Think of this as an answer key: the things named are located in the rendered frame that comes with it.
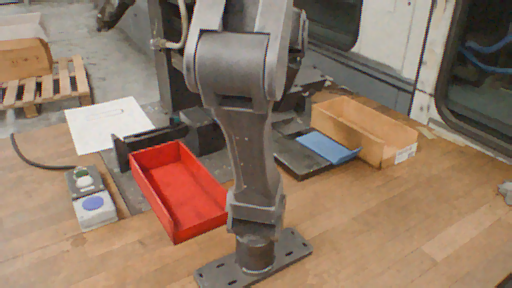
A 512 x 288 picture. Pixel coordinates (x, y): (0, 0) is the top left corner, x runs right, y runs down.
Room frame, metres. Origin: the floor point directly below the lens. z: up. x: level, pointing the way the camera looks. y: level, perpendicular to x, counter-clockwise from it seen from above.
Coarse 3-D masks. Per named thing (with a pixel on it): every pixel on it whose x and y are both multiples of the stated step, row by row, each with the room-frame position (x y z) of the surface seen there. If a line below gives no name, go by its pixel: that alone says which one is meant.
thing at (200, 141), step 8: (184, 120) 0.82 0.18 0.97; (192, 128) 0.78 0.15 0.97; (208, 128) 0.77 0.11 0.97; (192, 136) 0.78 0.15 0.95; (200, 136) 0.76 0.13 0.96; (208, 136) 0.77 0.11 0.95; (216, 136) 0.79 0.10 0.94; (192, 144) 0.79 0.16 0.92; (200, 144) 0.76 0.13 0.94; (208, 144) 0.77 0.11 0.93; (216, 144) 0.78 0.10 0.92; (200, 152) 0.76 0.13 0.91; (208, 152) 0.77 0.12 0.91
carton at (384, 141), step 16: (320, 112) 0.88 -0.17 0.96; (336, 112) 0.96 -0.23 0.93; (352, 112) 0.94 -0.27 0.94; (368, 112) 0.89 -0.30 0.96; (320, 128) 0.88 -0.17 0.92; (336, 128) 0.83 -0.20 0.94; (352, 128) 0.78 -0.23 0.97; (368, 128) 0.88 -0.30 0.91; (384, 128) 0.84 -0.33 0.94; (400, 128) 0.80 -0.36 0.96; (352, 144) 0.78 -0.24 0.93; (368, 144) 0.74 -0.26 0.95; (384, 144) 0.70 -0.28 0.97; (400, 144) 0.79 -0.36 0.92; (416, 144) 0.77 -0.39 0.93; (368, 160) 0.73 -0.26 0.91; (384, 160) 0.71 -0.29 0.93; (400, 160) 0.74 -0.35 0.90
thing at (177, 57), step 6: (174, 18) 0.98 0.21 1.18; (180, 18) 1.01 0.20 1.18; (174, 24) 0.99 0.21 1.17; (180, 24) 0.95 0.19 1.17; (180, 30) 0.96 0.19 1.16; (222, 30) 0.84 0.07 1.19; (174, 54) 0.82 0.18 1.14; (180, 54) 0.81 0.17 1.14; (174, 60) 0.83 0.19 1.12; (180, 60) 0.79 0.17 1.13; (174, 66) 0.83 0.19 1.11; (180, 66) 0.80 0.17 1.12
